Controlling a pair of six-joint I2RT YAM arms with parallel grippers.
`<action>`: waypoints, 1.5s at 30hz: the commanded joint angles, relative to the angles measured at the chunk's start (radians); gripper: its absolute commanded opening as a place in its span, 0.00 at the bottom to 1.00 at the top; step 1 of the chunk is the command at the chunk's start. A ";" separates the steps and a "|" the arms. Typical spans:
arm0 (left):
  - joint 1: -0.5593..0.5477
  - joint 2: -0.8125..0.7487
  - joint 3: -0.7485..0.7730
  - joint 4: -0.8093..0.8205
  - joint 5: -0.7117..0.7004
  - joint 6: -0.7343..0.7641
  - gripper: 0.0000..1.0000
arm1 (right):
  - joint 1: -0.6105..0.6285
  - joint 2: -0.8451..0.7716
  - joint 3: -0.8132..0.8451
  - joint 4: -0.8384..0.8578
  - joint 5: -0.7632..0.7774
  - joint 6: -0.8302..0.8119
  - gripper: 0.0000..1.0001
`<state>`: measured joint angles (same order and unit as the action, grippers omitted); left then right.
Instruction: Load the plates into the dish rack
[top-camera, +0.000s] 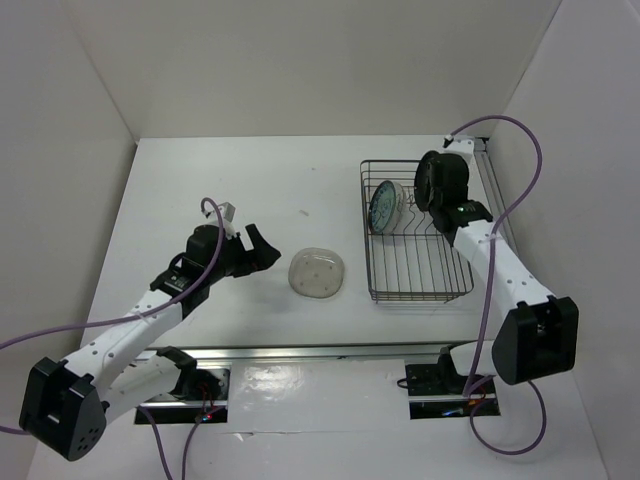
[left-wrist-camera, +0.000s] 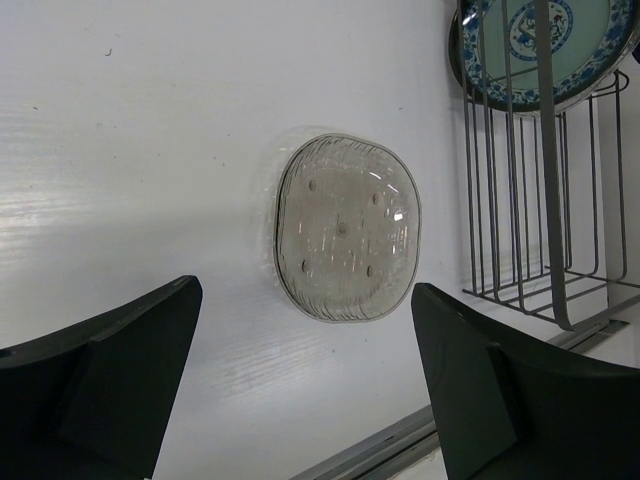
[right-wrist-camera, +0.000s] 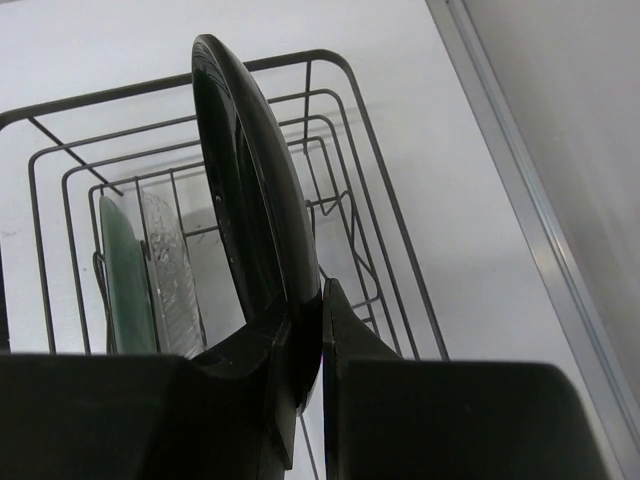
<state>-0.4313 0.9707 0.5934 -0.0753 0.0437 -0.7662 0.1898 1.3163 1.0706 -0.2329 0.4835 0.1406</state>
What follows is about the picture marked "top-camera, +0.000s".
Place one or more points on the smoky grey glass plate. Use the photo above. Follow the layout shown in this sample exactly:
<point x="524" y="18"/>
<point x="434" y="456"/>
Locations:
<point x="316" y="273"/>

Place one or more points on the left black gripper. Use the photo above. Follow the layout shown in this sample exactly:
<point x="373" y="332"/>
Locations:
<point x="261" y="257"/>

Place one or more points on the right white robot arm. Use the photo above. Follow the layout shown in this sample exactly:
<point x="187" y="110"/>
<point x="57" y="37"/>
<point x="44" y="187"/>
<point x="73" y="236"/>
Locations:
<point x="538" y="333"/>

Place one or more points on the blue floral ceramic plate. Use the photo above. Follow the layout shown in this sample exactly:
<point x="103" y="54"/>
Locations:
<point x="381" y="214"/>

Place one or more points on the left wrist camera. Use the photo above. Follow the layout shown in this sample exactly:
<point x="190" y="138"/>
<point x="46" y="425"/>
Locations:
<point x="219" y="215"/>

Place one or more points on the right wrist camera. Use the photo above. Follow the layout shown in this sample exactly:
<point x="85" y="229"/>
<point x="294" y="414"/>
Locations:
<point x="463" y="146"/>

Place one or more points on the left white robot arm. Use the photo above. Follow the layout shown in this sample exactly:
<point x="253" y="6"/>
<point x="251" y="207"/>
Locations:
<point x="69" y="403"/>

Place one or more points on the aluminium rail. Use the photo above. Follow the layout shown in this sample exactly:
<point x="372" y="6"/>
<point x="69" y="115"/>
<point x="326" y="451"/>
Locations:
<point x="314" y="352"/>

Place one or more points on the clear glass plate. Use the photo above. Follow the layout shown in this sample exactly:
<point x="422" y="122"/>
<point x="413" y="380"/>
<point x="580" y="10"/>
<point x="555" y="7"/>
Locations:
<point x="401" y="200"/>

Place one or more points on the black round plate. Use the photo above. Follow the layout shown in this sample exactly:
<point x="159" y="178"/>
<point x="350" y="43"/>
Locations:
<point x="422" y="189"/>

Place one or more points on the metal wire dish rack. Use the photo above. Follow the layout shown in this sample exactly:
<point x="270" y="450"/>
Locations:
<point x="415" y="262"/>

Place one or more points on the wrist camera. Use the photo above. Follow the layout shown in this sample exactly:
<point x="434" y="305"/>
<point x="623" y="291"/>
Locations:
<point x="219" y="215"/>
<point x="463" y="146"/>

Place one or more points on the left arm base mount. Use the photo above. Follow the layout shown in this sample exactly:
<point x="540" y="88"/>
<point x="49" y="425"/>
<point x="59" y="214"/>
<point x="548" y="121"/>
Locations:
<point x="205" y="400"/>

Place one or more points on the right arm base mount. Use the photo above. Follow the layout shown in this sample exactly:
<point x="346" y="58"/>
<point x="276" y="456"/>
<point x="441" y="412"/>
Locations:
<point x="435" y="391"/>

